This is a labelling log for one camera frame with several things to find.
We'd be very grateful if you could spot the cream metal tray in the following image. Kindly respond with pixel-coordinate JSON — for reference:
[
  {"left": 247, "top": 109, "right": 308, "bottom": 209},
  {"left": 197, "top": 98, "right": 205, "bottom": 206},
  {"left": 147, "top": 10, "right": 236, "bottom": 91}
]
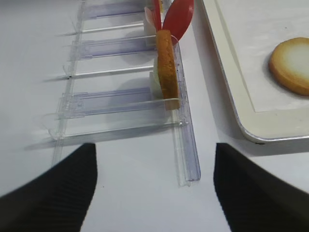
[{"left": 203, "top": 0, "right": 309, "bottom": 143}]

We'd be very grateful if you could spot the red tomato slice front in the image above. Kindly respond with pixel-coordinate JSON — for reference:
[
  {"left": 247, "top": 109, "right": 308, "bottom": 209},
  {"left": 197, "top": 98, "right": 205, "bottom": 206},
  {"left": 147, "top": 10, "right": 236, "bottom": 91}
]
[{"left": 162, "top": 0, "right": 194, "bottom": 45}]

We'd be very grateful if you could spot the clear left acrylic rack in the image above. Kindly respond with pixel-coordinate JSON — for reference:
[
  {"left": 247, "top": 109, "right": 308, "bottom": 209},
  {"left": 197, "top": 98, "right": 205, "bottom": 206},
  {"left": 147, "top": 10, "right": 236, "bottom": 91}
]
[{"left": 29, "top": 0, "right": 201, "bottom": 186}]

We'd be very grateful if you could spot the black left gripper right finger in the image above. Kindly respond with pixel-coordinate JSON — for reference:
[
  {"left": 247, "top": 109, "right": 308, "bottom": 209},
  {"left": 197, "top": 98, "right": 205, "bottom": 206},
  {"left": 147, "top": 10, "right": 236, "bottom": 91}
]
[{"left": 213, "top": 143, "right": 309, "bottom": 232}]

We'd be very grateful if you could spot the red tomato slice rear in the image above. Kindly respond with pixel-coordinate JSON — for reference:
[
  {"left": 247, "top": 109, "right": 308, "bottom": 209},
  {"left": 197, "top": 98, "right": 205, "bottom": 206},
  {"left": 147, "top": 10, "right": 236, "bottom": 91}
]
[{"left": 153, "top": 0, "right": 162, "bottom": 31}]

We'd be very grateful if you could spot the red tomato slice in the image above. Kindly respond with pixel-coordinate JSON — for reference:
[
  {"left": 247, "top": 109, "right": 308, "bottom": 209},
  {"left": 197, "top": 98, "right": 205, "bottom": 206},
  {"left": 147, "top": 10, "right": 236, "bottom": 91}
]
[
  {"left": 153, "top": 0, "right": 162, "bottom": 31},
  {"left": 162, "top": 0, "right": 194, "bottom": 45}
]

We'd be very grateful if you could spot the toasted bun bottom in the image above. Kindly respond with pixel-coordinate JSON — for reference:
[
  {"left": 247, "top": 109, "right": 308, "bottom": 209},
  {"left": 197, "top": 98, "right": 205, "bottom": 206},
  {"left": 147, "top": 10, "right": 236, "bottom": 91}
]
[{"left": 268, "top": 37, "right": 309, "bottom": 96}]

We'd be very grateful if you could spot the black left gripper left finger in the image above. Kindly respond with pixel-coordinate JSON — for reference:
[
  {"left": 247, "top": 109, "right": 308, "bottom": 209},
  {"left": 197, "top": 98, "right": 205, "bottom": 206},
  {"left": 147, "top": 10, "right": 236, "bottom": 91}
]
[{"left": 0, "top": 143, "right": 98, "bottom": 232}]

